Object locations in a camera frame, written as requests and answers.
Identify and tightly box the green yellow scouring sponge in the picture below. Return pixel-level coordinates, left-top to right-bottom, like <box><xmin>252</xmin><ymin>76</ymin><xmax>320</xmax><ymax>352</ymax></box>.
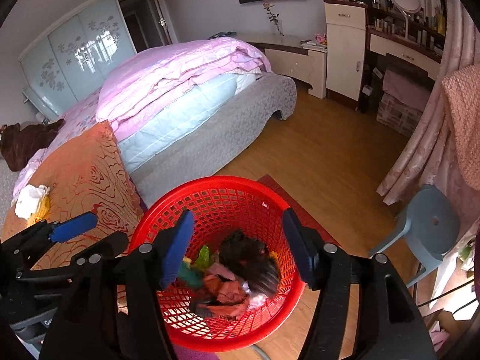
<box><xmin>177</xmin><ymin>257</ymin><xmax>203</xmax><ymax>289</ymax></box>

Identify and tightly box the white tissue paper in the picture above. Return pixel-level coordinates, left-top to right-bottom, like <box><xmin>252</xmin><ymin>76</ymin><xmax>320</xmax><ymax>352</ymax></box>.
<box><xmin>15</xmin><ymin>184</ymin><xmax>50</xmax><ymax>219</ymax></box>

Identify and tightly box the green pea snack bag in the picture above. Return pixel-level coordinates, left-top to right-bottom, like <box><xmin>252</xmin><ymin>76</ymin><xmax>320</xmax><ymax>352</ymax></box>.
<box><xmin>194</xmin><ymin>244</ymin><xmax>216</xmax><ymax>272</ymax></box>

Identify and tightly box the dark bedroom door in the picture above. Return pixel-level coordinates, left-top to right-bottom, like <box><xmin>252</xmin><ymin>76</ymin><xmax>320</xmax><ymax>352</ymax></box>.
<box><xmin>119</xmin><ymin>0</ymin><xmax>173</xmax><ymax>52</ymax></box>

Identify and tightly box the orange rose pattern tablecloth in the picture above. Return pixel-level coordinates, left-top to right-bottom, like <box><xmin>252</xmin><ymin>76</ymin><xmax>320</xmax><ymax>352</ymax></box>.
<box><xmin>0</xmin><ymin>119</ymin><xmax>146</xmax><ymax>271</ymax></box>

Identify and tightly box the red plastic mesh basket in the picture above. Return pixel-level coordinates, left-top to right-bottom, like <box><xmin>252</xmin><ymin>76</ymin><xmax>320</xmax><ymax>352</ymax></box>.
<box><xmin>129</xmin><ymin>176</ymin><xmax>305</xmax><ymax>352</ymax></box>

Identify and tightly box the brown plush bear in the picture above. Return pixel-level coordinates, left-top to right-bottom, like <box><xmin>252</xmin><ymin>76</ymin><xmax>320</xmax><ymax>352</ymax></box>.
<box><xmin>1</xmin><ymin>119</ymin><xmax>65</xmax><ymax>172</ymax></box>

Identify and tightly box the blue grey plastic stool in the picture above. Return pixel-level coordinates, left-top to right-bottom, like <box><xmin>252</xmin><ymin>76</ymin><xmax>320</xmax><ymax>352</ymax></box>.
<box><xmin>368</xmin><ymin>184</ymin><xmax>461</xmax><ymax>288</ymax></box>

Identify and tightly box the bed with grey base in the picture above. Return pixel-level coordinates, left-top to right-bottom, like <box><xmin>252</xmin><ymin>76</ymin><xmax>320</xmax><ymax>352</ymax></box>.
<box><xmin>0</xmin><ymin>37</ymin><xmax>298</xmax><ymax>211</ymax></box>

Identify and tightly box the pink curtain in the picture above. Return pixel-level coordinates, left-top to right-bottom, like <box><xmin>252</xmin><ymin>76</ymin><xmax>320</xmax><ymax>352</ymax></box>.
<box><xmin>377</xmin><ymin>0</ymin><xmax>479</xmax><ymax>205</ymax></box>

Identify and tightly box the glass sliding door wardrobe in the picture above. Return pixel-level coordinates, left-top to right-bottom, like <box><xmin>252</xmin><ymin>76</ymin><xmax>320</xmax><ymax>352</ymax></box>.
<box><xmin>19</xmin><ymin>0</ymin><xmax>136</xmax><ymax>120</ymax></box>

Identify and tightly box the pink folded quilt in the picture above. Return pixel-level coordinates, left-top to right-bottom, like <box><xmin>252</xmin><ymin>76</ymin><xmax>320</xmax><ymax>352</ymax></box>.
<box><xmin>96</xmin><ymin>37</ymin><xmax>272</xmax><ymax>140</ymax></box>

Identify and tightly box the purple cushioned vanity stool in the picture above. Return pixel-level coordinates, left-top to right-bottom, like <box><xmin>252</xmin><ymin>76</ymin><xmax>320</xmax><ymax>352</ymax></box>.
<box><xmin>382</xmin><ymin>69</ymin><xmax>431</xmax><ymax>111</ymax></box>

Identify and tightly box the low white tv cabinet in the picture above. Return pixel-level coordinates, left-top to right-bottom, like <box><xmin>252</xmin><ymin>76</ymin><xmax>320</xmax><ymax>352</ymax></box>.
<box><xmin>236</xmin><ymin>33</ymin><xmax>327</xmax><ymax>98</ymax></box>

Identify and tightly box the pink knitted garment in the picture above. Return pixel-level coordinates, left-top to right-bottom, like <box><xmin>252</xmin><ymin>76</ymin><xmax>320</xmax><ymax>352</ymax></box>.
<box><xmin>442</xmin><ymin>64</ymin><xmax>479</xmax><ymax>191</ymax></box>

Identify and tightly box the white tall cabinet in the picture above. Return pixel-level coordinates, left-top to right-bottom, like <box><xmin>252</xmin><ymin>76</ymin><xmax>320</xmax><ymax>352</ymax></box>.
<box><xmin>324</xmin><ymin>0</ymin><xmax>367</xmax><ymax>102</ymax></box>

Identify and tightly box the rose in glass vase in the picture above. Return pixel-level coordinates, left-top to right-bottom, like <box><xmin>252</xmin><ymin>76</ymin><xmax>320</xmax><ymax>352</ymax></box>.
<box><xmin>263</xmin><ymin>2</ymin><xmax>284</xmax><ymax>36</ymax></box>

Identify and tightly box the dressing table with mirror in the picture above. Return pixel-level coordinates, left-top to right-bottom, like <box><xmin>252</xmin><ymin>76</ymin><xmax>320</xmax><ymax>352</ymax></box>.
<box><xmin>360</xmin><ymin>0</ymin><xmax>446</xmax><ymax>111</ymax></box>

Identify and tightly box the round white vanity mirror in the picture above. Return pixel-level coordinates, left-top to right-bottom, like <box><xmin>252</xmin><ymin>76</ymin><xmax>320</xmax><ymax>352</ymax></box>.
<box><xmin>391</xmin><ymin>0</ymin><xmax>421</xmax><ymax>41</ymax></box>

